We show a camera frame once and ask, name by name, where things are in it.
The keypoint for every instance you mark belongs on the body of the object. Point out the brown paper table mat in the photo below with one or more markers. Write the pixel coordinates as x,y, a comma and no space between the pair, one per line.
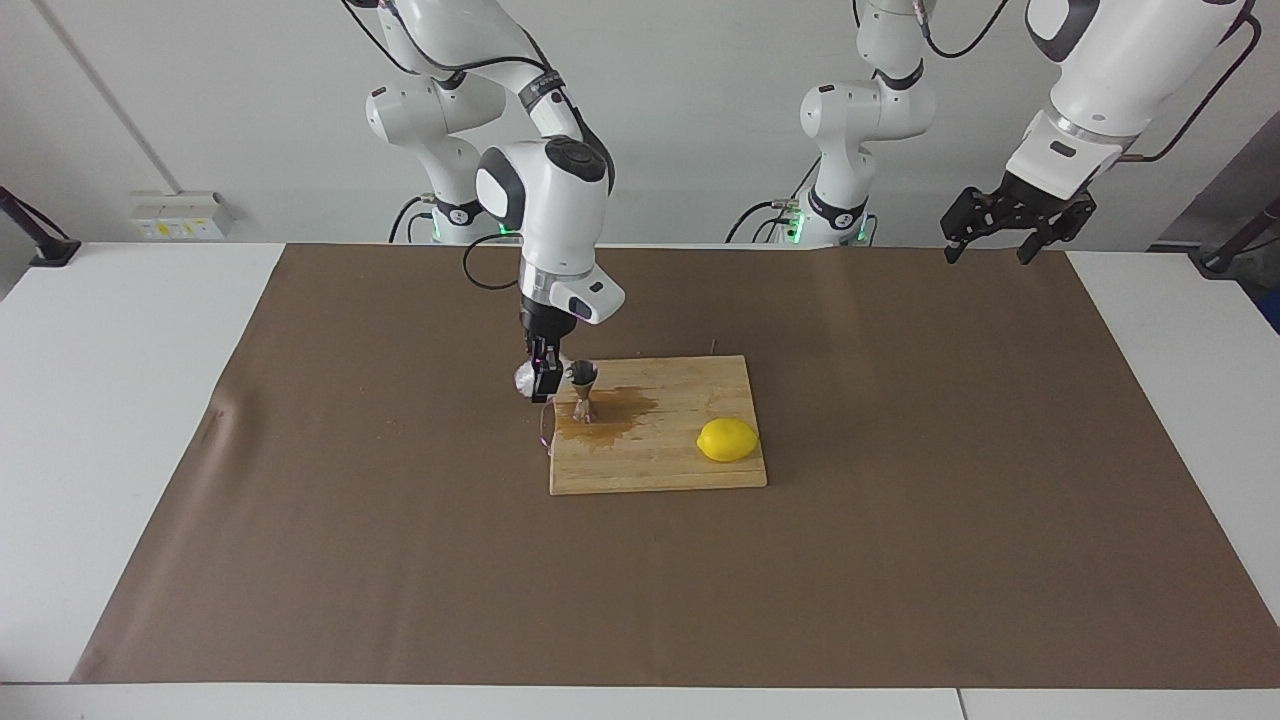
400,580

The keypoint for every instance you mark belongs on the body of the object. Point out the black clamp stand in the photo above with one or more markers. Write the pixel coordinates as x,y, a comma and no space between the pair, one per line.
40,245
1225,260

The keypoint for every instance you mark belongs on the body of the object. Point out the wooden cutting board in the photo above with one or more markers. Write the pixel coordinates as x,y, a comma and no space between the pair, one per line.
650,460

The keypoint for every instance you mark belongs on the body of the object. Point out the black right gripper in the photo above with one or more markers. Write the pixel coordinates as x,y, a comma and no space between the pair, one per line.
545,335

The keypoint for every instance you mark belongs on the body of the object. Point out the yellow lemon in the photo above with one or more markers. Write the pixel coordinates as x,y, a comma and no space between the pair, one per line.
728,440

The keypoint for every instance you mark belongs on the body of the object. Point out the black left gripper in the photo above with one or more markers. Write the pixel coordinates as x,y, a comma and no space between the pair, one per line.
1035,205

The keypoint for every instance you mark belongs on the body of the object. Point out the clear plastic cup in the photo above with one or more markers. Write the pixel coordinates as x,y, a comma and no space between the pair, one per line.
522,380

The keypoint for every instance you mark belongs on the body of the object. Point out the white wall power strip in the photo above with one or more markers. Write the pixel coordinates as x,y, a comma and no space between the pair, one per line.
180,218

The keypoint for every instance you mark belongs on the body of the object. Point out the steel double jigger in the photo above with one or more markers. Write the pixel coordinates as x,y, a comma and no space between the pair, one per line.
582,372

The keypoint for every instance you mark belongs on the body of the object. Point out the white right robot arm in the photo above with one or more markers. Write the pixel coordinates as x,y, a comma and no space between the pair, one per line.
555,210

